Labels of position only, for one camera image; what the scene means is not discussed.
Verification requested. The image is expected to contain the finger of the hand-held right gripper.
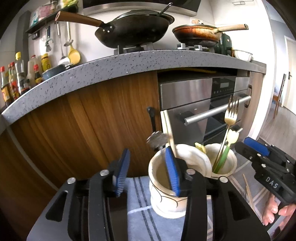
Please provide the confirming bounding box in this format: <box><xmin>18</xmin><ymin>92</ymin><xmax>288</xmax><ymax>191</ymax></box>
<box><xmin>235</xmin><ymin>141</ymin><xmax>264</xmax><ymax>164</ymax></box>
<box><xmin>244</xmin><ymin>137</ymin><xmax>296</xmax><ymax>162</ymax></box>

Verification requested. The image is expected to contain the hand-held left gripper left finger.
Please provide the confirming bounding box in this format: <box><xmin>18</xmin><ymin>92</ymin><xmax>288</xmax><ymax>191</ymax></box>
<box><xmin>26</xmin><ymin>148</ymin><xmax>131</xmax><ymax>241</ymax></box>

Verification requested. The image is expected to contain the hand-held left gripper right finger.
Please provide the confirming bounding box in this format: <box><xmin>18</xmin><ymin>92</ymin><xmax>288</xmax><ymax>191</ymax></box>
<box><xmin>165</xmin><ymin>146</ymin><xmax>271</xmax><ymax>241</ymax></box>

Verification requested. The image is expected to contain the green handled cream fork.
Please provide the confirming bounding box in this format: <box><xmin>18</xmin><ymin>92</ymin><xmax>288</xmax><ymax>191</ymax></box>
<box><xmin>211</xmin><ymin>128</ymin><xmax>242</xmax><ymax>173</ymax></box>

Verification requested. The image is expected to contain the brown wooden chopstick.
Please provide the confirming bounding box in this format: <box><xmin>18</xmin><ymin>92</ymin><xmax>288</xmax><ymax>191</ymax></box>
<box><xmin>245</xmin><ymin>182</ymin><xmax>255</xmax><ymax>212</ymax></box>
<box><xmin>242</xmin><ymin>174</ymin><xmax>253</xmax><ymax>207</ymax></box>

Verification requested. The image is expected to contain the white floral ceramic utensil holder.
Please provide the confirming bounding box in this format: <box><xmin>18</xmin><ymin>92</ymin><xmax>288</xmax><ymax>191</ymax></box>
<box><xmin>148</xmin><ymin>143</ymin><xmax>238</xmax><ymax>218</ymax></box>

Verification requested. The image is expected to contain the gold fork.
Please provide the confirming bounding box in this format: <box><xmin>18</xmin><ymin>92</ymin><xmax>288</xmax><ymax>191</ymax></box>
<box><xmin>211</xmin><ymin>95</ymin><xmax>240</xmax><ymax>173</ymax></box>

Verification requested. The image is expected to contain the yellow plastic chopstick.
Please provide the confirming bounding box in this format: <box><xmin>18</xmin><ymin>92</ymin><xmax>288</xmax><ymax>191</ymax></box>
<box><xmin>195</xmin><ymin>142</ymin><xmax>207</xmax><ymax>154</ymax></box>

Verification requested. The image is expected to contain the pale chopstick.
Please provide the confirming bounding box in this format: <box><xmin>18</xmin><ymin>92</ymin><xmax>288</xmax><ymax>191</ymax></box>
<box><xmin>161</xmin><ymin>110</ymin><xmax>173</xmax><ymax>151</ymax></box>
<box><xmin>165</xmin><ymin>111</ymin><xmax>177</xmax><ymax>158</ymax></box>

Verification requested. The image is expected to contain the person's right hand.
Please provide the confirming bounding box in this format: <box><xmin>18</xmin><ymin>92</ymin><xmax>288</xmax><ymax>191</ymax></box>
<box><xmin>262</xmin><ymin>195</ymin><xmax>296</xmax><ymax>226</ymax></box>

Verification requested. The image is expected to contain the wooden cabinet door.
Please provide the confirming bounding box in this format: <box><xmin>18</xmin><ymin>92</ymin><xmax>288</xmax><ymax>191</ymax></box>
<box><xmin>10</xmin><ymin>71</ymin><xmax>162</xmax><ymax>180</ymax></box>
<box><xmin>240</xmin><ymin>70</ymin><xmax>264</xmax><ymax>139</ymax></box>

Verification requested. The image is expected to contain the grey plaid cloth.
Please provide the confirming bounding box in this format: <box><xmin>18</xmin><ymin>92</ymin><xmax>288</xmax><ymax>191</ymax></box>
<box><xmin>126</xmin><ymin>158</ymin><xmax>273</xmax><ymax>241</ymax></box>

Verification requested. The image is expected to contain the wooden chair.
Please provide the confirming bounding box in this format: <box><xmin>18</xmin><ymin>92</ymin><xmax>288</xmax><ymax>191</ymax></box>
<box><xmin>273</xmin><ymin>73</ymin><xmax>287</xmax><ymax>118</ymax></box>

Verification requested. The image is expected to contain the stainless steel built-in oven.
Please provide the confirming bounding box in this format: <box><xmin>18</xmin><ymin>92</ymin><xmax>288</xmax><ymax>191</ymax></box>
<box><xmin>157</xmin><ymin>76</ymin><xmax>252</xmax><ymax>149</ymax></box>

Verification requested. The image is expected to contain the white bowl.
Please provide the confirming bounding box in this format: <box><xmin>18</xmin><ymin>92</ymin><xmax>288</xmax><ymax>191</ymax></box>
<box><xmin>232</xmin><ymin>49</ymin><xmax>253</xmax><ymax>62</ymax></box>

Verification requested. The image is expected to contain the wooden corner cabinet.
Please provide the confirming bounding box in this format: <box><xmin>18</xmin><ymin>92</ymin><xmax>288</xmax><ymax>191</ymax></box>
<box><xmin>0</xmin><ymin>130</ymin><xmax>58</xmax><ymax>232</ymax></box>

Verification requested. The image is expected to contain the green kitchen appliance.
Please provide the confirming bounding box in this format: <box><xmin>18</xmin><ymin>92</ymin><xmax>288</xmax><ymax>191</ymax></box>
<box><xmin>214</xmin><ymin>32</ymin><xmax>233</xmax><ymax>57</ymax></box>

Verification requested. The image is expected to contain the grey speckled countertop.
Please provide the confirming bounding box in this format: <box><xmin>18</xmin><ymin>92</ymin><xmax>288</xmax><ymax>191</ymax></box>
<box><xmin>1</xmin><ymin>50</ymin><xmax>266</xmax><ymax>126</ymax></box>

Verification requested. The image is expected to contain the blue bowl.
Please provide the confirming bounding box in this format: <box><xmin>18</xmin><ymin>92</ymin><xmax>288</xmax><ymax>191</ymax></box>
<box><xmin>42</xmin><ymin>64</ymin><xmax>70</xmax><ymax>80</ymax></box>

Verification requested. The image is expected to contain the gas hob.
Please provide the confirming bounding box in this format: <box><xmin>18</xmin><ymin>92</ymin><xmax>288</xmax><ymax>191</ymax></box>
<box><xmin>114</xmin><ymin>43</ymin><xmax>210</xmax><ymax>55</ymax></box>

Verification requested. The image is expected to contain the hanging silver ladle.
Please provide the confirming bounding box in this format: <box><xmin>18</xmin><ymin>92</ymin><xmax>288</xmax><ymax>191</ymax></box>
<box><xmin>57</xmin><ymin>22</ymin><xmax>71</xmax><ymax>66</ymax></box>

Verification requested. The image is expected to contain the hanging yellow spoon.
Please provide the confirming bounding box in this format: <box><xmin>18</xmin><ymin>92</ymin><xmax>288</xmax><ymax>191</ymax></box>
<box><xmin>68</xmin><ymin>44</ymin><xmax>81</xmax><ymax>65</ymax></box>

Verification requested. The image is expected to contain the rusty frying pan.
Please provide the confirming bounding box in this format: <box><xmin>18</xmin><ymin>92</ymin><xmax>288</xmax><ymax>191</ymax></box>
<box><xmin>172</xmin><ymin>23</ymin><xmax>249</xmax><ymax>47</ymax></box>

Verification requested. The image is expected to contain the small dark red-capped bottle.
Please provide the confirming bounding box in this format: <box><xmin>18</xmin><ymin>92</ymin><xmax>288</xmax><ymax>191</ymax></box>
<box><xmin>34</xmin><ymin>64</ymin><xmax>43</xmax><ymax>84</ymax></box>

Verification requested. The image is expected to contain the yellow jar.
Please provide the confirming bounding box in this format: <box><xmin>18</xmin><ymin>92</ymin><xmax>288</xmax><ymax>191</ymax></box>
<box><xmin>41</xmin><ymin>53</ymin><xmax>51</xmax><ymax>72</ymax></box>

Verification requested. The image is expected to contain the white plastic jug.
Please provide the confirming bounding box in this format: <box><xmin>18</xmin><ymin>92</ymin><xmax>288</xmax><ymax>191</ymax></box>
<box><xmin>26</xmin><ymin>55</ymin><xmax>40</xmax><ymax>87</ymax></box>

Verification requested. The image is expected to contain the hanging small strainer spoon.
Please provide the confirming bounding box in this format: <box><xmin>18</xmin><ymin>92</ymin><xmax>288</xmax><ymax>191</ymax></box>
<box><xmin>63</xmin><ymin>22</ymin><xmax>73</xmax><ymax>47</ymax></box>

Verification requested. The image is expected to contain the red-capped sauce bottle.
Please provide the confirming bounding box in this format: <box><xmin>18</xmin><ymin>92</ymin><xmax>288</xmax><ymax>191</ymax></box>
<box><xmin>8</xmin><ymin>62</ymin><xmax>20</xmax><ymax>100</ymax></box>
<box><xmin>0</xmin><ymin>66</ymin><xmax>11</xmax><ymax>107</ymax></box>

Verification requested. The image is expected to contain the yellow-capped clear bottle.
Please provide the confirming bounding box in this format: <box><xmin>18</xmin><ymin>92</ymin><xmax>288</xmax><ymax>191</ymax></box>
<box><xmin>14</xmin><ymin>51</ymin><xmax>29</xmax><ymax>95</ymax></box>

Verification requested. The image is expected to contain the hanging peeler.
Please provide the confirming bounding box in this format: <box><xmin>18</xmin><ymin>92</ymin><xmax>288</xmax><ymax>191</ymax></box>
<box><xmin>45</xmin><ymin>25</ymin><xmax>52</xmax><ymax>52</ymax></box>

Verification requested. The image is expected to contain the black ladle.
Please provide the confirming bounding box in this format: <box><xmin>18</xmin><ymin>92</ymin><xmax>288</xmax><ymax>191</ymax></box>
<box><xmin>157</xmin><ymin>2</ymin><xmax>173</xmax><ymax>17</ymax></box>

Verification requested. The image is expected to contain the range hood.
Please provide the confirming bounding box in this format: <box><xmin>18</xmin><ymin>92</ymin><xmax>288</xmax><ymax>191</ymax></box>
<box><xmin>82</xmin><ymin>0</ymin><xmax>201</xmax><ymax>16</ymax></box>

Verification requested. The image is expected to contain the pastel packet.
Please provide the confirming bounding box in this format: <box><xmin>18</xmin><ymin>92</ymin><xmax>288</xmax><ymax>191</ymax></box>
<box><xmin>30</xmin><ymin>6</ymin><xmax>51</xmax><ymax>27</ymax></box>

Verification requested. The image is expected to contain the black cabinet handle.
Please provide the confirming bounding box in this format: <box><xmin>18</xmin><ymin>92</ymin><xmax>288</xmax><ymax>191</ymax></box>
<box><xmin>147</xmin><ymin>106</ymin><xmax>156</xmax><ymax>132</ymax></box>

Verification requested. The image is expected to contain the black wok with wooden handle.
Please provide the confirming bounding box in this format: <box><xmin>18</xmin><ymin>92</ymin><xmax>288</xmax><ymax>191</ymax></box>
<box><xmin>55</xmin><ymin>2</ymin><xmax>175</xmax><ymax>49</ymax></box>

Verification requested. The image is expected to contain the black wall shelf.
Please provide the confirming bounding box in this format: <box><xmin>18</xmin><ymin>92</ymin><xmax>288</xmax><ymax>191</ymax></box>
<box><xmin>25</xmin><ymin>5</ymin><xmax>79</xmax><ymax>34</ymax></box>

